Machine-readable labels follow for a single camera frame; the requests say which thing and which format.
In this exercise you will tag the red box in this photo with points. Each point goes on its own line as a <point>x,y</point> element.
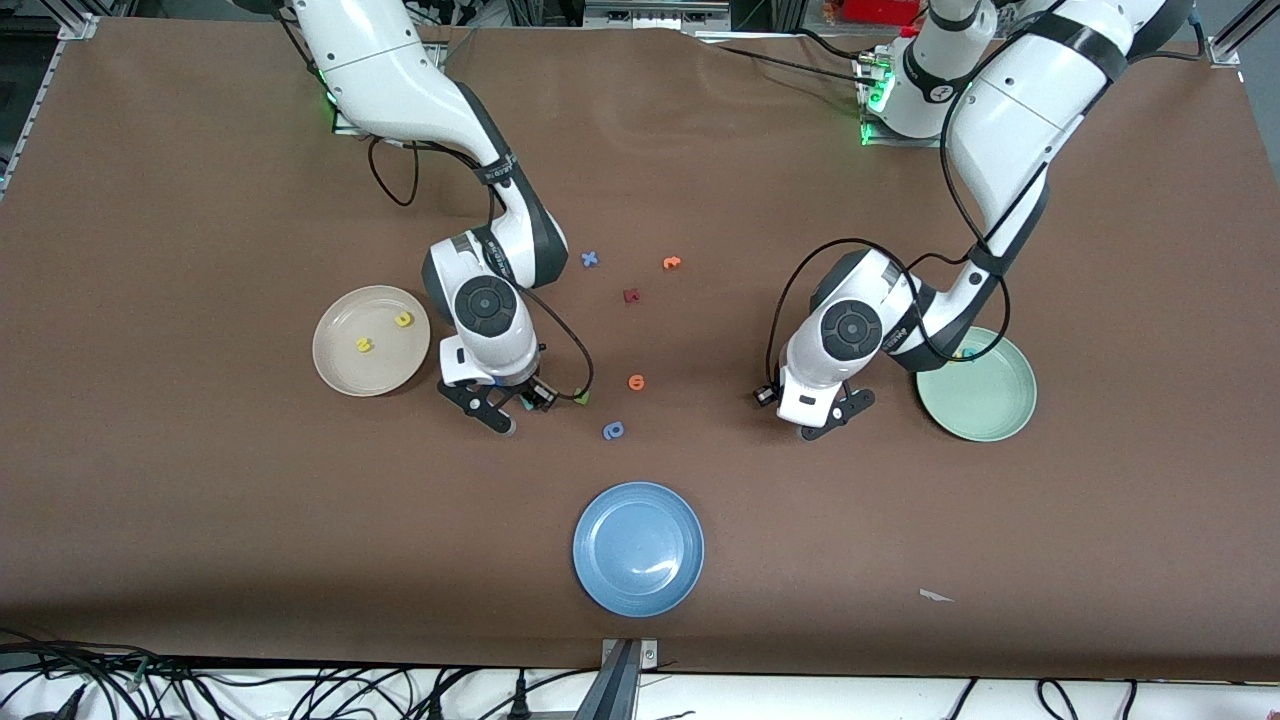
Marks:
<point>880,10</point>

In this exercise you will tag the white paper scrap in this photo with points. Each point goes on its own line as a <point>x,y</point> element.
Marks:
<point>933,596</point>

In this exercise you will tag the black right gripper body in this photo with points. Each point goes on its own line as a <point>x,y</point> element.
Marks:
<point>521,385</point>

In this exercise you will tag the blue round plate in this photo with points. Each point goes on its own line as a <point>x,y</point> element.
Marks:
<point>638,550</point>

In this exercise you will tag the grey metal table bracket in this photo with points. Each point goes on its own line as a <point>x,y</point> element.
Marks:
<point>625,665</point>

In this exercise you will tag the black power plug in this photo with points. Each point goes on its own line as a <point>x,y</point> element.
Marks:
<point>520,698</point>

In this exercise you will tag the beige brown round plate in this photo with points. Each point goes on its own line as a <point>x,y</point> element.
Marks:
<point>365,370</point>

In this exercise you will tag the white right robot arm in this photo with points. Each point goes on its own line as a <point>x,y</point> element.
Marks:
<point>380,70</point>

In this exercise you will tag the blue foam letter a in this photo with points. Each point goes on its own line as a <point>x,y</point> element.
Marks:
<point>612,432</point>

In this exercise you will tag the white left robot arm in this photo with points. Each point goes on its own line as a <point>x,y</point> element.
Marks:
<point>1010,110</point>

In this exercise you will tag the pale green round plate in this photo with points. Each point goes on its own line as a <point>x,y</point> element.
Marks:
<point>985,400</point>

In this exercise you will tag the aluminium corner bracket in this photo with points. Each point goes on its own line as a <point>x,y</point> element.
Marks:
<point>80,27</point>
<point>1224,52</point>

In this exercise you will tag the grey power strip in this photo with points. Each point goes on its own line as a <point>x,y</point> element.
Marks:
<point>655,14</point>

